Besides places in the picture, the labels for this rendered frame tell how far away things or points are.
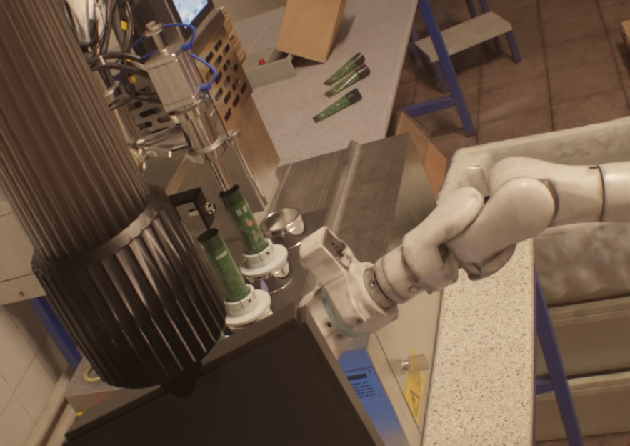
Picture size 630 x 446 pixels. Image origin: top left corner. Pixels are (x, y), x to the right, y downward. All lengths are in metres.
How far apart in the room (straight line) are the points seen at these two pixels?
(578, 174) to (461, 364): 0.61
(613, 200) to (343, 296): 0.32
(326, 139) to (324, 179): 0.86
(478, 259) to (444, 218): 0.06
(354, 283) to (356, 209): 0.45
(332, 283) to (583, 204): 0.29
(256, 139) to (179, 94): 0.38
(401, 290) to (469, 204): 0.13
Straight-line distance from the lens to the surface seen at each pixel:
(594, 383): 2.18
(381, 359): 1.23
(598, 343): 2.13
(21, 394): 3.13
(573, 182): 0.98
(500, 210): 0.96
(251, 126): 1.57
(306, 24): 2.98
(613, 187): 0.99
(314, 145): 2.46
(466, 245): 0.98
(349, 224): 1.45
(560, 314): 2.04
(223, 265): 1.21
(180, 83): 1.21
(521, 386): 1.44
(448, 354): 1.56
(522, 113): 4.00
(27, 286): 1.32
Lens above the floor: 1.70
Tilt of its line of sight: 26 degrees down
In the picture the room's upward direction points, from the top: 24 degrees counter-clockwise
